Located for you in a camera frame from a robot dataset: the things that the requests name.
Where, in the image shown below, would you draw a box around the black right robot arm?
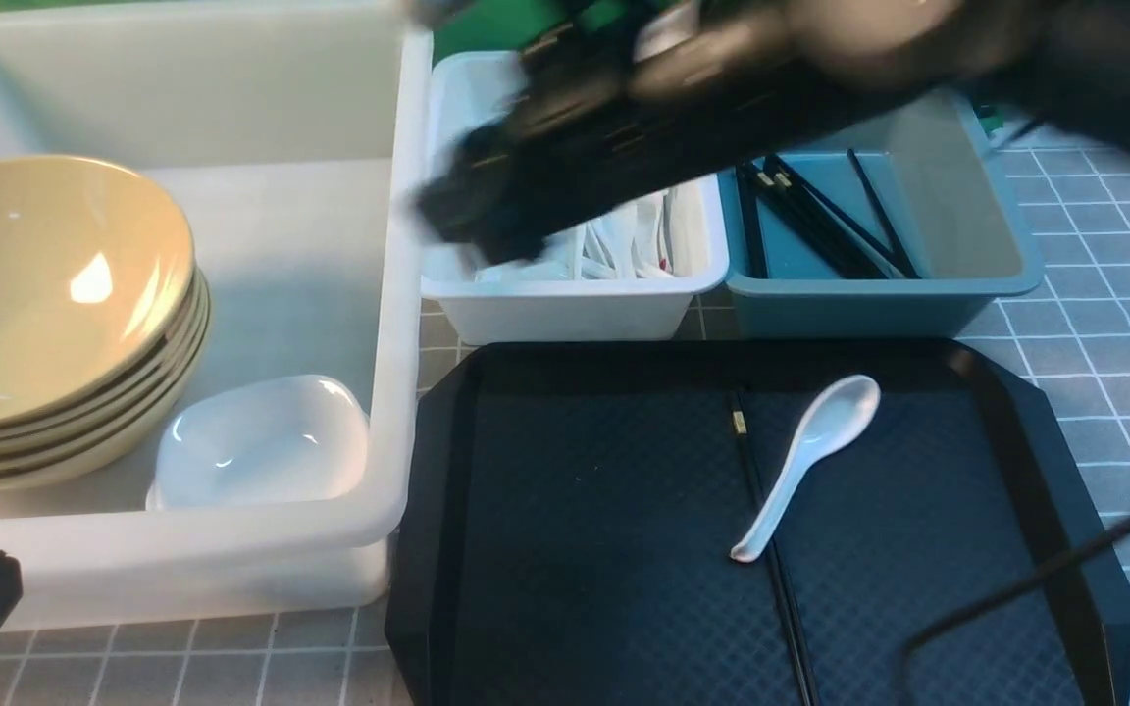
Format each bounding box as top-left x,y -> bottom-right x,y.
414,1 -> 1130,264

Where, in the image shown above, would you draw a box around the black chopsticks in bin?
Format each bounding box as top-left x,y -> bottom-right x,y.
735,148 -> 923,280

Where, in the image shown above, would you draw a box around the large white plastic tub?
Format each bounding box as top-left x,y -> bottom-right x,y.
0,1 -> 432,631

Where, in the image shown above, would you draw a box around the black serving tray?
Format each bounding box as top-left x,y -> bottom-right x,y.
385,339 -> 1130,705

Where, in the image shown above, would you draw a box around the yellow noodle bowl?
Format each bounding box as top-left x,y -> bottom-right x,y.
0,155 -> 194,424
0,269 -> 208,441
0,305 -> 212,490
0,274 -> 210,474

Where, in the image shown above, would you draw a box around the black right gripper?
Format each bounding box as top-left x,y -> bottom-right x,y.
414,1 -> 919,265

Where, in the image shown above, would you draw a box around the grey checked table mat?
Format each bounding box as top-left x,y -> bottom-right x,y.
0,132 -> 1130,705

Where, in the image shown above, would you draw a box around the white square dish in tub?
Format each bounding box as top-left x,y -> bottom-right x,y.
145,375 -> 370,511

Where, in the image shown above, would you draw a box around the black cable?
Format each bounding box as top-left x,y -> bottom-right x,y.
903,476 -> 1130,706

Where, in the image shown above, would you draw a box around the pile of white spoons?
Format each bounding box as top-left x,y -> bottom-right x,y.
472,189 -> 676,284

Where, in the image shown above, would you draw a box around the white ceramic soup spoon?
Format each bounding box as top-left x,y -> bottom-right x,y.
728,375 -> 883,564

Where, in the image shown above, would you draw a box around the white spoon bin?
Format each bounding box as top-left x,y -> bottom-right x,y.
421,52 -> 730,345

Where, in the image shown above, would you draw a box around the teal chopstick bin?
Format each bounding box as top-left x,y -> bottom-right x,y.
718,91 -> 1044,339

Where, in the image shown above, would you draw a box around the black chopstick pair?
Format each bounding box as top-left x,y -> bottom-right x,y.
730,387 -> 820,705

